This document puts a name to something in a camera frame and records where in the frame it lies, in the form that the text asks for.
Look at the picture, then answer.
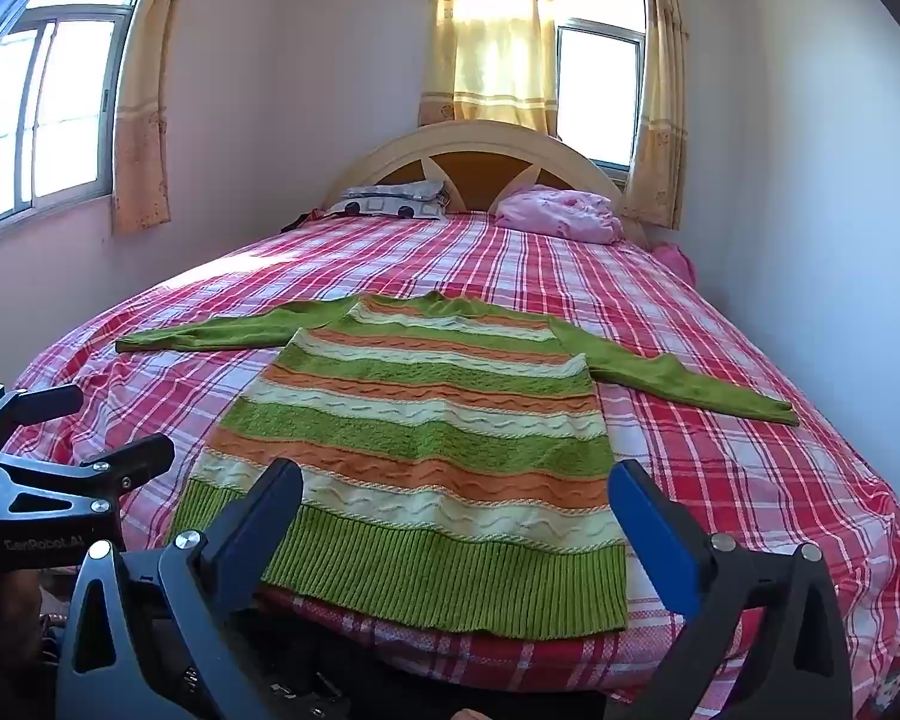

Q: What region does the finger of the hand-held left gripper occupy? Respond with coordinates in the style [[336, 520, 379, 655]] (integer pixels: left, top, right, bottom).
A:
[[0, 433, 176, 515], [0, 384, 85, 452]]

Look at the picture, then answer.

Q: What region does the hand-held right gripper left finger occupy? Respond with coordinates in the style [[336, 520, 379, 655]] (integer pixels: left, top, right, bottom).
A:
[[56, 457, 305, 720]]

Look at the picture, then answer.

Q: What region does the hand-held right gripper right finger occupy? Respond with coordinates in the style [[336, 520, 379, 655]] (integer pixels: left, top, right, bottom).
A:
[[604, 457, 856, 720]]

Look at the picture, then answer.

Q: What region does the green orange striped knit sweater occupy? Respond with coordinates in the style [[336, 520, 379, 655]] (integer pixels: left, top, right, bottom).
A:
[[115, 292, 800, 635]]

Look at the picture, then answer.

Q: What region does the red plaid bed sheet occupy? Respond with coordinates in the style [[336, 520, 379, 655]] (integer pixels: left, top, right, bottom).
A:
[[4, 210, 900, 713]]

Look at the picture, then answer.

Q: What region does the pink cloth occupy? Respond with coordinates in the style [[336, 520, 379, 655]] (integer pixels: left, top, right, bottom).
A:
[[649, 240, 695, 286]]

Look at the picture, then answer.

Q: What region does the yellow patterned curtain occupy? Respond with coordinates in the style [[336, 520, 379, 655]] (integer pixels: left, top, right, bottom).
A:
[[619, 0, 691, 230], [111, 0, 192, 235], [418, 0, 560, 137]]

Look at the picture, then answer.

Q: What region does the dark cloth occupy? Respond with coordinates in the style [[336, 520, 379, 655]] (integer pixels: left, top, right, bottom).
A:
[[277, 206, 331, 235]]

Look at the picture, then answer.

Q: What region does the large sliding window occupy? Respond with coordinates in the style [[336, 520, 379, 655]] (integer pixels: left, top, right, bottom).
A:
[[0, 0, 155, 233]]

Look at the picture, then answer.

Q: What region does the pink pillow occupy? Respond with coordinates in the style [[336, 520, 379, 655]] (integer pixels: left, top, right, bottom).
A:
[[493, 186, 623, 245]]

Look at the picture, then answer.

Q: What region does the grey patterned pillow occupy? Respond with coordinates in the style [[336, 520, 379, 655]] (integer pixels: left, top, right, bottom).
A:
[[322, 178, 451, 220]]

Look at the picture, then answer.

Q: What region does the cream wooden headboard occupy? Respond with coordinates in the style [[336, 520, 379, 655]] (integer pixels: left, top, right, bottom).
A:
[[319, 118, 650, 248]]

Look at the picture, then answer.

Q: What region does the small window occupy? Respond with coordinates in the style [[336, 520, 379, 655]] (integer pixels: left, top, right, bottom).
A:
[[551, 0, 646, 170]]

